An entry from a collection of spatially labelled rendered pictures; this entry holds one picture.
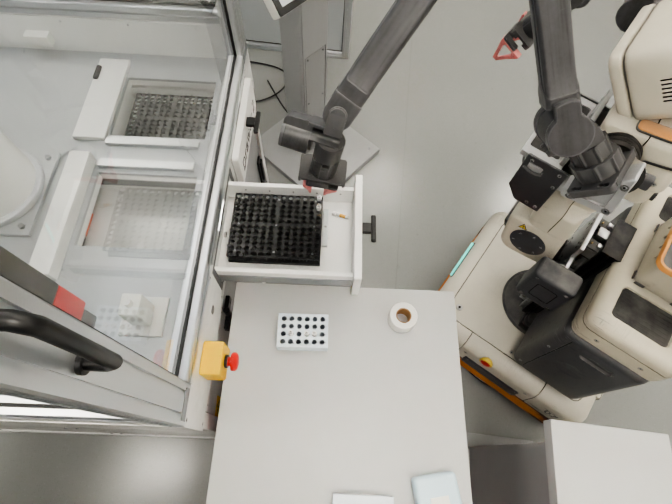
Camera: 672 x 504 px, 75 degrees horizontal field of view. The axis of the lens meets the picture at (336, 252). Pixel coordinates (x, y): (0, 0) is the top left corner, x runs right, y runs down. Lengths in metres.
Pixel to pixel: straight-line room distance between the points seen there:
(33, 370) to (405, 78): 2.50
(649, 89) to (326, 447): 0.96
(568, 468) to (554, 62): 0.87
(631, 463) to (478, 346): 0.63
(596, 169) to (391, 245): 1.30
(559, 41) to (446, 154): 1.63
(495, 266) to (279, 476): 1.16
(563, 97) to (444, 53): 2.13
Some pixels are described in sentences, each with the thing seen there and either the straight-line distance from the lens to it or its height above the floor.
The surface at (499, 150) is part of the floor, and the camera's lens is 2.55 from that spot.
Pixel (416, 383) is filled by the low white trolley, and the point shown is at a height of 0.76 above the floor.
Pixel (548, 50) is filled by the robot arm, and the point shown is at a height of 1.36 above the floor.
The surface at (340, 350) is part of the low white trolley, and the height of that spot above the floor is 0.76.
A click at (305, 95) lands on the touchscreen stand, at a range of 2.00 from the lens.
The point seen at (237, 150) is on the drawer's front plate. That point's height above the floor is 0.93.
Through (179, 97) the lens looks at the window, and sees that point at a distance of 0.87.
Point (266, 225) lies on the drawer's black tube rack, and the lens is 1.09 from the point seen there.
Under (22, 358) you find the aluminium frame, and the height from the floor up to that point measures 1.46.
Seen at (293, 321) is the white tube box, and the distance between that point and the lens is 1.10.
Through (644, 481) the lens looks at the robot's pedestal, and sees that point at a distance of 1.32.
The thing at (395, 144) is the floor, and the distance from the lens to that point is 2.42.
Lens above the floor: 1.85
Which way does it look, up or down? 65 degrees down
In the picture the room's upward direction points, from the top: 5 degrees clockwise
